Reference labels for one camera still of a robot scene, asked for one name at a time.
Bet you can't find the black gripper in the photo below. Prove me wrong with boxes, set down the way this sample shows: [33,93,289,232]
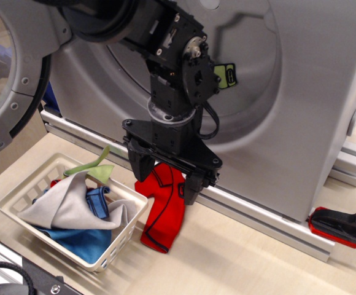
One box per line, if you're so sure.
[122,119,222,205]

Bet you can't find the light green cloth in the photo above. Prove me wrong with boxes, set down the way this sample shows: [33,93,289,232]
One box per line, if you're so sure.
[63,145,115,184]

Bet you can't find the dark blue miniature garment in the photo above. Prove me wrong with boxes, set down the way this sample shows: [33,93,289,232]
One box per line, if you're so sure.
[85,186,110,219]

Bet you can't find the grey cloth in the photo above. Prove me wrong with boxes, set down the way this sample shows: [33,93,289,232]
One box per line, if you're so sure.
[17,171,137,230]

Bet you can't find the small red garment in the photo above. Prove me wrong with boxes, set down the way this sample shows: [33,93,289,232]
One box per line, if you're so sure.
[50,179,61,188]

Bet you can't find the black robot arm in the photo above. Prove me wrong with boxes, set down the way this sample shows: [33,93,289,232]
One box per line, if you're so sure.
[48,1,222,205]

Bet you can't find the white plastic laundry basket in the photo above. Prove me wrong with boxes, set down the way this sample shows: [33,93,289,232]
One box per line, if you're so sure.
[0,153,148,272]

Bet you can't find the grey toy washing machine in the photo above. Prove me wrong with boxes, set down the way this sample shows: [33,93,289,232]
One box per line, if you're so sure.
[50,1,356,221]

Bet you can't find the grey round machine door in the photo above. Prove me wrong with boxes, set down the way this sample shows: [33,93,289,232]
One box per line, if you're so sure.
[0,1,71,152]

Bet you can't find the red miniature shirt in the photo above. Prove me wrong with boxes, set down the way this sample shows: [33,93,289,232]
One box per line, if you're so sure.
[134,163,185,254]

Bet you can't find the light blue cloth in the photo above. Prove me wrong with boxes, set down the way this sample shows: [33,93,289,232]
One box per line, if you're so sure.
[36,226,112,264]

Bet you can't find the green miniature garment in drum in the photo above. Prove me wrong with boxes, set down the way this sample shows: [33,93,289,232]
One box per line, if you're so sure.
[214,63,238,89]

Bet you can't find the red black clamp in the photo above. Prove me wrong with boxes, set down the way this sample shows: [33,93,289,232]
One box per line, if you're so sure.
[308,207,356,249]

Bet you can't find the aluminium profile rail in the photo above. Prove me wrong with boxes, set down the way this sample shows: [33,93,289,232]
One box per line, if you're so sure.
[41,110,356,262]

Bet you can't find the black bracket with screw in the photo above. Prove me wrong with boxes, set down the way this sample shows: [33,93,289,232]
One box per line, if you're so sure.
[22,258,81,295]

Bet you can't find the black braided cable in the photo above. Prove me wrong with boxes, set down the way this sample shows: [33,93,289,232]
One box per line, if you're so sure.
[0,261,36,295]

